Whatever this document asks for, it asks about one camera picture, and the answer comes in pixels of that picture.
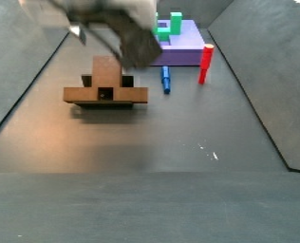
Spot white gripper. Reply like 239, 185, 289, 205
18, 0, 158, 45

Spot brown T-shaped block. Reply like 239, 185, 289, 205
63, 56, 147, 103

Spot black angle fixture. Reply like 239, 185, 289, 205
75, 75, 134, 107

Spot green U-shaped block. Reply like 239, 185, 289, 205
152, 12, 183, 42

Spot blue peg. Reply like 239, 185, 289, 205
162, 65, 170, 94

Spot purple base block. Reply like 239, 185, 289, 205
151, 20, 205, 66

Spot red peg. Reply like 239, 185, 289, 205
198, 44, 214, 84

